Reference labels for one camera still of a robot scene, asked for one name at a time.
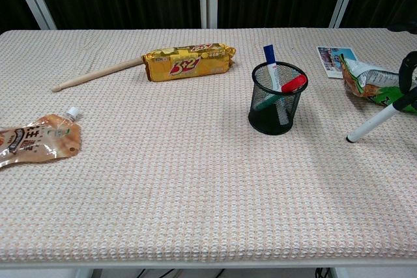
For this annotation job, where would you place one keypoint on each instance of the wooden stick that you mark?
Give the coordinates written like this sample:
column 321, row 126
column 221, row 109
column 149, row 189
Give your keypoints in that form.
column 97, row 73

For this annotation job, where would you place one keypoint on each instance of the red marker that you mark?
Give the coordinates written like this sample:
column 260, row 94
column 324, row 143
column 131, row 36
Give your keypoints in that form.
column 294, row 83

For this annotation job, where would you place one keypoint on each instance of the black pen cup with markers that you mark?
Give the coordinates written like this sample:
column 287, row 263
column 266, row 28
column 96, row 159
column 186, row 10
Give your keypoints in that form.
column 272, row 121

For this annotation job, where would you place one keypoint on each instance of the green cap marker pen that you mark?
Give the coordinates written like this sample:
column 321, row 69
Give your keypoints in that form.
column 265, row 102

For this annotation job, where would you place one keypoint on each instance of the beige waffle tablecloth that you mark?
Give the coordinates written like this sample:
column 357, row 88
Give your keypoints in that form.
column 195, row 177

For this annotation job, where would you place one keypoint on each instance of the yellow biscuit packet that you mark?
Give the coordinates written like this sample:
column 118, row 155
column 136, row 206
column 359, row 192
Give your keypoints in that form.
column 189, row 64

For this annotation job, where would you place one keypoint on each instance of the photo postcard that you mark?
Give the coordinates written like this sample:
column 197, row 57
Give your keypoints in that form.
column 329, row 61

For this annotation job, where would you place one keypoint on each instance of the orange spouted drink pouch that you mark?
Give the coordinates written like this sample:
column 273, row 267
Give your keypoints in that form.
column 36, row 143

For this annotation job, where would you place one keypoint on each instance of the white cylindrical tube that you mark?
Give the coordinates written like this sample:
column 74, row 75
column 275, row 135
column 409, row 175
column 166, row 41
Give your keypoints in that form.
column 371, row 122

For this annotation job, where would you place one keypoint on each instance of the blue and white marker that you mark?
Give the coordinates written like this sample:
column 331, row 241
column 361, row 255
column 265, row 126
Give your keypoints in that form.
column 269, row 55

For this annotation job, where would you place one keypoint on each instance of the crumpled green snack bag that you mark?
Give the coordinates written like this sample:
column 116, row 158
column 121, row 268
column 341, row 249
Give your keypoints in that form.
column 368, row 86

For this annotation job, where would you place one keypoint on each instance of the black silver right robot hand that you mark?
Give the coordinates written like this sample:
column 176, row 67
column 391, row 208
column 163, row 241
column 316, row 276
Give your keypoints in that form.
column 403, row 73

